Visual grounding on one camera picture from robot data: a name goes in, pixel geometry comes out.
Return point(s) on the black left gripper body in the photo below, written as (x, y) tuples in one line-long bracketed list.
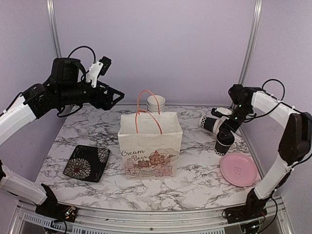
[(96, 100)]

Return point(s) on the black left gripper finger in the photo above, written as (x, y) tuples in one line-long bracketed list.
[(111, 100), (106, 89)]

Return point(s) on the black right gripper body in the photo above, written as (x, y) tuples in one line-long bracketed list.
[(234, 126)]

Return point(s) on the black takeout coffee cup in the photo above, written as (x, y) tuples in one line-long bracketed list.
[(222, 148)]

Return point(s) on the white paper takeout bag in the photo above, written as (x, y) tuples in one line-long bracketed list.
[(149, 144)]

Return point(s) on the black coffee cup lid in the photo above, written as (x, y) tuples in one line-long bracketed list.
[(225, 140)]

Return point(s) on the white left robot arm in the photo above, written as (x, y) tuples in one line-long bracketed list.
[(68, 84)]

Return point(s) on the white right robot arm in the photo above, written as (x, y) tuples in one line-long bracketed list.
[(282, 127)]

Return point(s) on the black cup holding straws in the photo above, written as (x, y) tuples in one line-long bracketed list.
[(211, 124)]

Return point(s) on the pink plastic plate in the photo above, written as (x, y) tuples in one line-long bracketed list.
[(239, 169)]

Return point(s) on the stack of paper cups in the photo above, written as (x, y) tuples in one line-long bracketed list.
[(155, 103)]

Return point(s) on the black floral tray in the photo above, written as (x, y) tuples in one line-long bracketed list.
[(87, 163)]

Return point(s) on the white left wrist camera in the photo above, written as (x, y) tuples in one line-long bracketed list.
[(97, 69)]

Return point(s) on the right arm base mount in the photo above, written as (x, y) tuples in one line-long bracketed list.
[(253, 208)]

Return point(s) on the left aluminium frame post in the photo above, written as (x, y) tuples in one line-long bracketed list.
[(53, 27)]

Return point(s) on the aluminium frame post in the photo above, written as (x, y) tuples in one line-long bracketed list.
[(251, 41), (53, 27)]

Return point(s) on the right aluminium frame post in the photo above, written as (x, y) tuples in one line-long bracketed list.
[(251, 41)]

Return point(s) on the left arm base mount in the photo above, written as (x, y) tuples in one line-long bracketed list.
[(53, 209)]

